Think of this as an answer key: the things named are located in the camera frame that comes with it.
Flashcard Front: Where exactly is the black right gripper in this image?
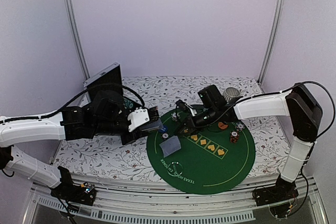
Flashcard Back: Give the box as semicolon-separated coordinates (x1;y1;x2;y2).
174;105;219;135

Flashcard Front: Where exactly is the black white chip stack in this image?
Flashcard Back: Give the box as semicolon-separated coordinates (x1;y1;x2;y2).
171;112;180;122

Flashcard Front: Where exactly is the orange big blind button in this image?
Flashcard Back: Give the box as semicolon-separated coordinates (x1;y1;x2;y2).
217;122;228;130

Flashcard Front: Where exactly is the red chip stack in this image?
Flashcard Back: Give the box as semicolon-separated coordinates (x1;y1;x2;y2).
230;131;239;143

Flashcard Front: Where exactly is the blue playing card deck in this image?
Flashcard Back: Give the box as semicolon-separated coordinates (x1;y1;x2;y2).
140;119;162;132

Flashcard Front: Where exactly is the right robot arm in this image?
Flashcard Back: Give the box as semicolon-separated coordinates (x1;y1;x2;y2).
174;82;323;201

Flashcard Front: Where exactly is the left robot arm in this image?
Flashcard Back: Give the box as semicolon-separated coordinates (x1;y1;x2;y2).
1;90;161;200

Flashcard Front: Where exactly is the blue small blind button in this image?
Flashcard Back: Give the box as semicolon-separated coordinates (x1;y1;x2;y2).
158;126;167;133

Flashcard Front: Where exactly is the round green poker mat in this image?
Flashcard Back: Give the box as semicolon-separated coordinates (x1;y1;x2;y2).
146;110;256;195

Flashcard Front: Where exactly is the clear dealer button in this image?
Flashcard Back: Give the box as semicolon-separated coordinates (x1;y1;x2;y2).
167;162;183;177

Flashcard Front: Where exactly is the aluminium poker chip case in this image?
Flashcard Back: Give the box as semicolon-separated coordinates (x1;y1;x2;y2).
82;62;137;146

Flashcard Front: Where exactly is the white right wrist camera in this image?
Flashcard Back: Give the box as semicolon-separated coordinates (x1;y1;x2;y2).
175;99;197;116

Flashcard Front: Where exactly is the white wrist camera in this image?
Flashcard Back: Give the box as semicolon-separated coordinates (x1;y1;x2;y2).
127;108;149;132
175;99;197;116

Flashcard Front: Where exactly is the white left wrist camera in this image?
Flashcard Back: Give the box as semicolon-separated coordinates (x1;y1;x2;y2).
127;108;149;132

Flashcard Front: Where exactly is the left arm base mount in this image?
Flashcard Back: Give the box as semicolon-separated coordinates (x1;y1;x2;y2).
50;166;97;206

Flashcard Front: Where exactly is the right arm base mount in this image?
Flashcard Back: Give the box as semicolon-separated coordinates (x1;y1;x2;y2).
252;182;299;219

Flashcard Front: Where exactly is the left aluminium corner post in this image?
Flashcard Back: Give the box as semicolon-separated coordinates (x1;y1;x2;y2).
64;0;90;80

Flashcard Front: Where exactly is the aluminium corner post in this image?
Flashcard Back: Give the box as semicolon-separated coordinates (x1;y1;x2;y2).
64;0;90;80
257;0;285;86

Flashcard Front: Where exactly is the right aluminium corner post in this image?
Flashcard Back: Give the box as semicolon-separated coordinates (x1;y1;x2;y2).
257;0;285;86

